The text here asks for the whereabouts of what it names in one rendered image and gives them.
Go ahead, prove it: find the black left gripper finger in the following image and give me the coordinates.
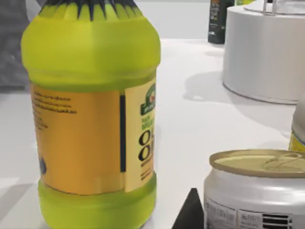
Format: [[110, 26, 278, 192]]
[[171, 187, 205, 229]]

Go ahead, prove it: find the silver can with gold lid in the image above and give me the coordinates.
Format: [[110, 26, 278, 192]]
[[203, 149, 305, 229]]

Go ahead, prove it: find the white bottle with yellow label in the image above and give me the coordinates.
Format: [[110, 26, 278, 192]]
[[287, 96, 305, 153]]

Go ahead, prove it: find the yellow-green bottle with orange label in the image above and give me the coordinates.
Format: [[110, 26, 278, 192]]
[[20, 0, 162, 229]]

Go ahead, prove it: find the white round container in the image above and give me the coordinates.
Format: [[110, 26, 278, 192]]
[[221, 0, 305, 105]]

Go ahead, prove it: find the dark green bottle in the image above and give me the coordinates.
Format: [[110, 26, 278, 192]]
[[208, 0, 235, 45]]

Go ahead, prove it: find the small yellow-green bottle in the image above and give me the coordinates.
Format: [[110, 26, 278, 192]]
[[234, 0, 256, 7]]

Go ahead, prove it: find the thin metal wire handle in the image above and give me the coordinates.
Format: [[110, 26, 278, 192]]
[[263, 0, 277, 16]]

